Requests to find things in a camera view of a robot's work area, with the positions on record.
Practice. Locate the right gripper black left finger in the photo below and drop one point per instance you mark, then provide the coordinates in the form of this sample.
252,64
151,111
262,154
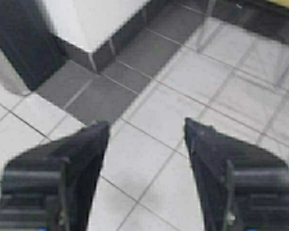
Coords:
51,187

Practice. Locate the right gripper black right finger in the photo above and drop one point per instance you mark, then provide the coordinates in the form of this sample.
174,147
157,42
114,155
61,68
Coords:
241,186

